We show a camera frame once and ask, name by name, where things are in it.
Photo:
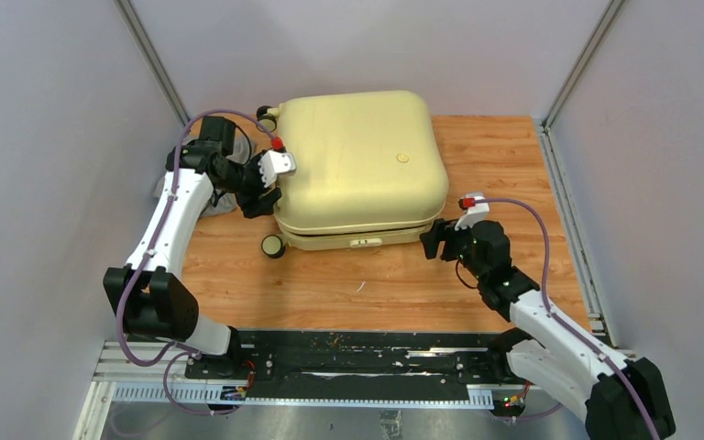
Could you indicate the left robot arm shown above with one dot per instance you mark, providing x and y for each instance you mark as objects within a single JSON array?
[{"x": 154, "y": 311}]

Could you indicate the cream suitcase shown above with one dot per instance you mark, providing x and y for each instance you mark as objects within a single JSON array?
[{"x": 369, "y": 171}]

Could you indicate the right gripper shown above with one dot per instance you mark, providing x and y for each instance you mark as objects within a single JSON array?
[{"x": 442, "y": 230}]

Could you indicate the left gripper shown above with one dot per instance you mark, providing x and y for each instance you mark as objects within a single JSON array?
[{"x": 251, "y": 204}]

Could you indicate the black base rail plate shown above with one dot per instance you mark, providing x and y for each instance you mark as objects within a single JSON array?
[{"x": 346, "y": 366}]

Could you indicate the grey crumpled cloth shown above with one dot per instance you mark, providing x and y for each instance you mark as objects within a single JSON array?
[{"x": 224, "y": 203}]

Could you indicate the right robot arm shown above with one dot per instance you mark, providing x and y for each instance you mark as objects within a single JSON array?
[{"x": 613, "y": 395}]

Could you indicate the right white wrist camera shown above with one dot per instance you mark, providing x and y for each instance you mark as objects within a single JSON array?
[{"x": 475, "y": 210}]

